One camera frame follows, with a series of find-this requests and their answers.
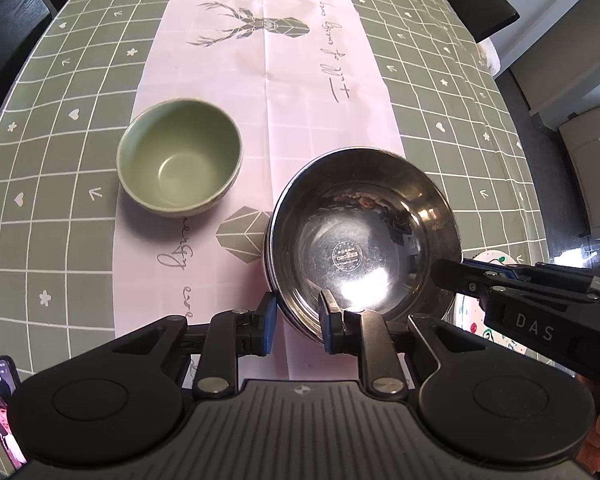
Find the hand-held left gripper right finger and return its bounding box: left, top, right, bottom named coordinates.
left=317, top=289, right=482, bottom=402

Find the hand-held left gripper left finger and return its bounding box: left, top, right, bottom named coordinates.
left=112, top=291, right=277, bottom=402

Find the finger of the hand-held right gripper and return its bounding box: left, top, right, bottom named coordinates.
left=462, top=255, right=538, bottom=282
left=431, top=259, right=493, bottom=303

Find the white painted fruit plate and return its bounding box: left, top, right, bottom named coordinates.
left=450, top=249, right=572, bottom=369

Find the blue steel bowl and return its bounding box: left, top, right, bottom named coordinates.
left=270, top=147, right=464, bottom=335

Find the beige sofa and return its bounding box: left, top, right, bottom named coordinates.
left=559, top=105, right=600, bottom=242

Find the green ceramic bowl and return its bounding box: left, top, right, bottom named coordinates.
left=116, top=99, right=244, bottom=219

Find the white cloth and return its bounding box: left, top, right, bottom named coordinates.
left=477, top=40, right=502, bottom=79

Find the green checked tablecloth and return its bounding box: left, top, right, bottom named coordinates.
left=0, top=0, right=548, bottom=397

